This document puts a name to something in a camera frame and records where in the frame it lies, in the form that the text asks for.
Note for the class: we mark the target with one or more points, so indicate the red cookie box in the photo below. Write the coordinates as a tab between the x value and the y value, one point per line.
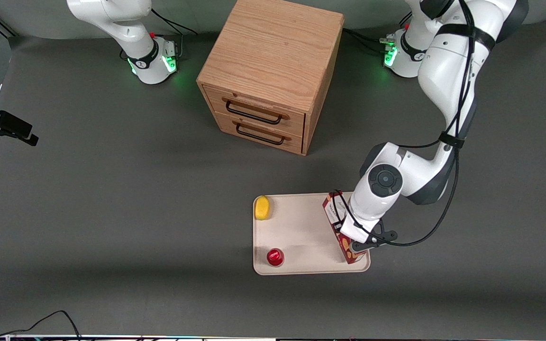
349	255

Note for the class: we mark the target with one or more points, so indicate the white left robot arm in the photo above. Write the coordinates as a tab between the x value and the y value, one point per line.
448	71

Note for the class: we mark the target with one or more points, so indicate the beige rectangular tray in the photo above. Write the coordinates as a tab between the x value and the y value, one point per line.
301	232

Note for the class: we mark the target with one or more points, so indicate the red soda can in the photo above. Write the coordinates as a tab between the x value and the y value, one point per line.
275	257

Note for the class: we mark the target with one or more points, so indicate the yellow lemon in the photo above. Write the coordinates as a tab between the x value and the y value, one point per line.
262	208

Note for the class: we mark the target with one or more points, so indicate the wooden lower drawer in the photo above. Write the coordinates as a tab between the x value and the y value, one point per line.
294	144

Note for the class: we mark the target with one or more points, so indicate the wooden drawer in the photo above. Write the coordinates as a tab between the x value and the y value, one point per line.
294	144
296	125

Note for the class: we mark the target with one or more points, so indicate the wooden upper drawer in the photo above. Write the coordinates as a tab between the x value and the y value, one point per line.
296	125

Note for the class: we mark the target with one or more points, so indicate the wooden two-drawer cabinet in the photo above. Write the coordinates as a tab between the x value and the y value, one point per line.
273	47

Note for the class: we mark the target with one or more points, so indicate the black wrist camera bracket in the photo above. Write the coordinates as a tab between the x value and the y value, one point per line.
382	237

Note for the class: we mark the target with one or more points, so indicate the black camera stand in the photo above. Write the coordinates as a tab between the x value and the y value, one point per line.
12	124

